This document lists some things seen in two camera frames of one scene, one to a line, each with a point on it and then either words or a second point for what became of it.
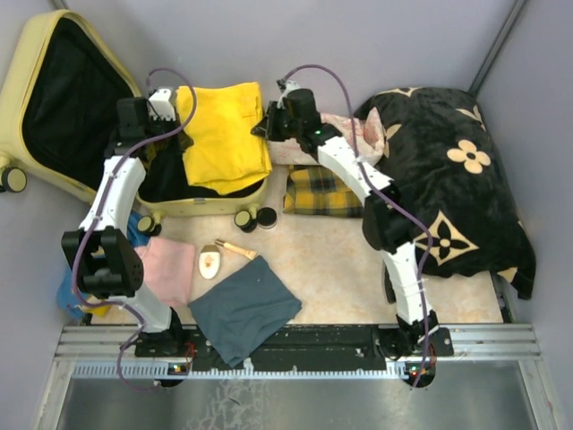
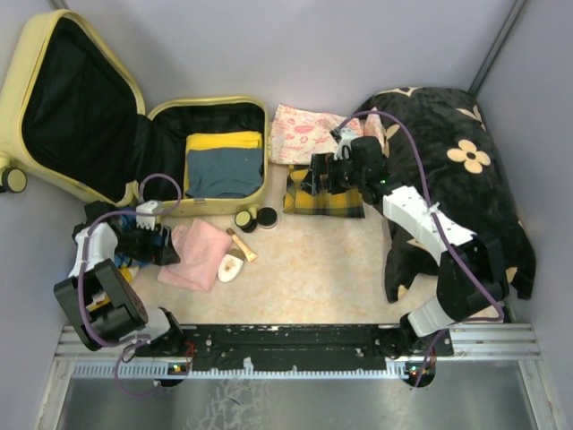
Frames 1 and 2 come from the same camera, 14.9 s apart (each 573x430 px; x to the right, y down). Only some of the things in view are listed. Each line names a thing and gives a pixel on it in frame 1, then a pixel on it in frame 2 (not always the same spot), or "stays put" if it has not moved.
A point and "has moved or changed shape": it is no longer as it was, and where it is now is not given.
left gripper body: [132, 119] to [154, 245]
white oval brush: [209, 261] to [231, 265]
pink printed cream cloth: [368, 134] stays put
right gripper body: [279, 127] to [342, 174]
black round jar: [267, 218] stays put
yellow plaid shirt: [315, 190] stays put
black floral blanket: [440, 159] stays put
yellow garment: [218, 119] has moved or changed shape
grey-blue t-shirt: [243, 313] to [224, 172]
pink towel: [168, 270] has moved or changed shape
